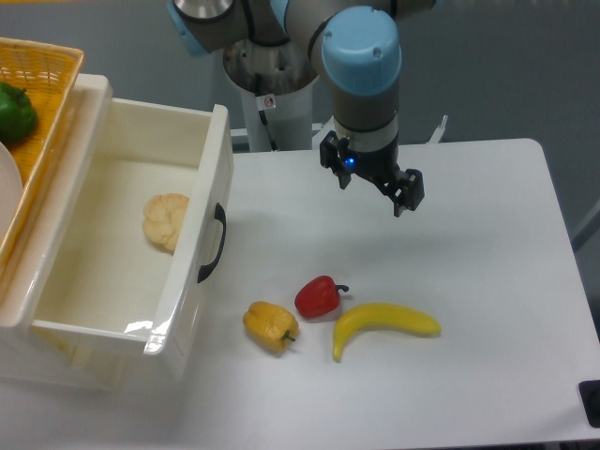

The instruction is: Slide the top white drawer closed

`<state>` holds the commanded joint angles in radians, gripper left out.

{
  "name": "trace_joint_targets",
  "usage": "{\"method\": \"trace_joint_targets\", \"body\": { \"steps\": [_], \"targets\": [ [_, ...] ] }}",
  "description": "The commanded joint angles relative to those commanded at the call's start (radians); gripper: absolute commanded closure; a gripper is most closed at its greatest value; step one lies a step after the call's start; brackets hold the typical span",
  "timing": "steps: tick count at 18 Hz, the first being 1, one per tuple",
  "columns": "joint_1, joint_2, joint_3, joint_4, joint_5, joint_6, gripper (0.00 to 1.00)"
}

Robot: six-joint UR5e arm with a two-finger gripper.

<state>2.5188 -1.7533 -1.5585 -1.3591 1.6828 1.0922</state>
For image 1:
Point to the white top drawer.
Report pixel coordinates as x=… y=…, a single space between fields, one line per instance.
x=109 y=285

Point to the white plate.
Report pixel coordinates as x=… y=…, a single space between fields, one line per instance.
x=11 y=189

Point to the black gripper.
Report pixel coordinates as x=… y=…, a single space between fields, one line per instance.
x=376 y=163

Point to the beige bread roll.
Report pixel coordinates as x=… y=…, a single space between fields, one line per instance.
x=164 y=215

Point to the black corner object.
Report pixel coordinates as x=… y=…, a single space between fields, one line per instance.
x=590 y=397

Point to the red bell pepper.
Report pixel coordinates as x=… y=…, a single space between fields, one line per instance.
x=319 y=297

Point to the yellow bell pepper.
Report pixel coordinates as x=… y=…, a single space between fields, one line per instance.
x=271 y=326

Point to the yellow banana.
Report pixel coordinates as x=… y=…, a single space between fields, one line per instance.
x=381 y=315

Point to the green bell pepper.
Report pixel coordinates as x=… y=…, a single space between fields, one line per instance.
x=19 y=118

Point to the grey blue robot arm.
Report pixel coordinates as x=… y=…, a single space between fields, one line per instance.
x=353 y=46

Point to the yellow woven basket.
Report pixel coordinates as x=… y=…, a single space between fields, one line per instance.
x=46 y=73

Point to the white drawer cabinet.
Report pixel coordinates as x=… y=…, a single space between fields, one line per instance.
x=29 y=350

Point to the white metal bracket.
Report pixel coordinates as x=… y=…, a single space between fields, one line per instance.
x=438 y=132

